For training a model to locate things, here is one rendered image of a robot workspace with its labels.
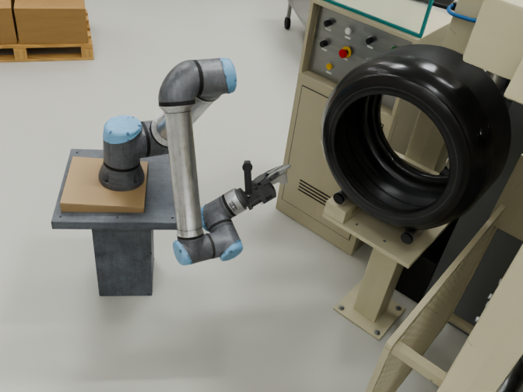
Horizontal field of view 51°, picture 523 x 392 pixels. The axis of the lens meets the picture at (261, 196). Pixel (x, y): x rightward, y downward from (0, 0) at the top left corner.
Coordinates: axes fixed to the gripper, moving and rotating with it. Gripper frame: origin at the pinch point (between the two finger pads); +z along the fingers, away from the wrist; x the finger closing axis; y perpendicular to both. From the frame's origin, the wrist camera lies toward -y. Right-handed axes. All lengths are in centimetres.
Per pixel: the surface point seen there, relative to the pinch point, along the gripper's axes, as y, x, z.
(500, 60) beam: -15, 67, 57
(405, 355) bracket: 40, 68, 7
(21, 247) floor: -13, -72, -147
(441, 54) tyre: -10, 16, 59
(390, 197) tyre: 31.1, -2.6, 25.5
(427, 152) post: 28, -16, 46
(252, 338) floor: 73, -33, -60
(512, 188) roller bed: 44, 11, 62
